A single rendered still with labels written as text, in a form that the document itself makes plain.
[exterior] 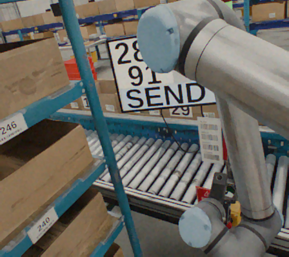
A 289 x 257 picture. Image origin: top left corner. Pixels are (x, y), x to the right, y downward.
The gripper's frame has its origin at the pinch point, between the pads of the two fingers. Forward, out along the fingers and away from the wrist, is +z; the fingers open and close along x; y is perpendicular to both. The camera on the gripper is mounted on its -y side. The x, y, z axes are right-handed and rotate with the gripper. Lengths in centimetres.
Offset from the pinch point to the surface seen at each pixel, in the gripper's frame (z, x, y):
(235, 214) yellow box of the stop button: 2.4, 3.0, 8.2
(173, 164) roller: 41, -42, 1
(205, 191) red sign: 6.0, -10.5, 3.1
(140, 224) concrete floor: 83, -86, 62
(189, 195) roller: 22.1, -23.0, 11.2
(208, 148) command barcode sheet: -3.9, -8.0, -15.7
